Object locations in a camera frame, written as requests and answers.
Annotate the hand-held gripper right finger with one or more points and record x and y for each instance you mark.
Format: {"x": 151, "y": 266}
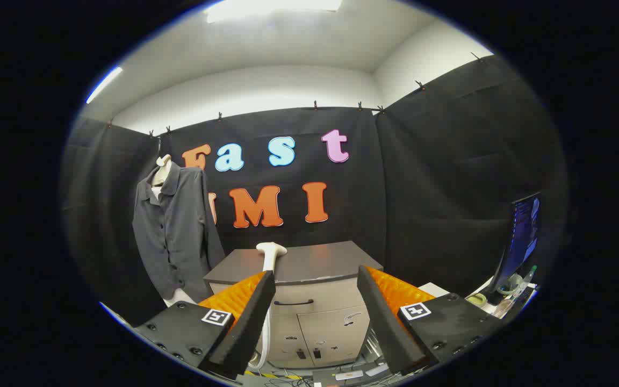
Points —
{"x": 390, "y": 328}

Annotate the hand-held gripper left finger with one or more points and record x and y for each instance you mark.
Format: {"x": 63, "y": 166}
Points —
{"x": 250, "y": 328}

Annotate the black backdrop clips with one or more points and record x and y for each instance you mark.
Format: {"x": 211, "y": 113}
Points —
{"x": 315, "y": 105}

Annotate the white garment steamer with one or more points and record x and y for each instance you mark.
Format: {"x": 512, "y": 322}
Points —
{"x": 271, "y": 251}

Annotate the grey button shirt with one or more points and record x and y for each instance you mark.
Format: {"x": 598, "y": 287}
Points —
{"x": 180, "y": 231}

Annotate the black computer monitor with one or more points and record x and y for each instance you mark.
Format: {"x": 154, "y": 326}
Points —
{"x": 522, "y": 231}

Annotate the clear plastic bottle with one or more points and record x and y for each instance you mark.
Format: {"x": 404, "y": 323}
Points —
{"x": 527, "y": 279}

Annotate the grey cabinet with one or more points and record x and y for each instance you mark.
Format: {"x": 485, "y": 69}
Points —
{"x": 320, "y": 258}

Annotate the rectangular ceiling light panel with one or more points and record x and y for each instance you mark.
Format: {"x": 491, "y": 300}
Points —
{"x": 272, "y": 8}

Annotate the white mannequin torso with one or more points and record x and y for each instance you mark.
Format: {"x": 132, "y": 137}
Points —
{"x": 163, "y": 172}

